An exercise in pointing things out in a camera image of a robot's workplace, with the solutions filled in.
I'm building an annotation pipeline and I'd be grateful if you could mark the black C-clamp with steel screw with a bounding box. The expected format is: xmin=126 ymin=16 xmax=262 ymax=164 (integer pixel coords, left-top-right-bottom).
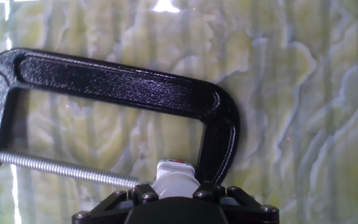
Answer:
xmin=0 ymin=47 xmax=241 ymax=189

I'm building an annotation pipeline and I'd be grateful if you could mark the green marble pattern mat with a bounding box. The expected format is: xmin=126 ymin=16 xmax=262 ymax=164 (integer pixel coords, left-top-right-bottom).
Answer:
xmin=0 ymin=0 xmax=358 ymax=224

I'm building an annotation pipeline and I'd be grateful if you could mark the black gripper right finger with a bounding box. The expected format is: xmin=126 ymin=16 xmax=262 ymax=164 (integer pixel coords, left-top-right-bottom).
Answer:
xmin=193 ymin=182 xmax=280 ymax=224

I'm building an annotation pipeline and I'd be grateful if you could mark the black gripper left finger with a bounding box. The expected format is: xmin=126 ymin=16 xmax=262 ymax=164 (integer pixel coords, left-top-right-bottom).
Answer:
xmin=71 ymin=183 xmax=160 ymax=224

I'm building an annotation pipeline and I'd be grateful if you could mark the white light bulb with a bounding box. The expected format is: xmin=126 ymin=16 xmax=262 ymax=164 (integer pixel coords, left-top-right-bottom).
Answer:
xmin=150 ymin=172 xmax=201 ymax=199

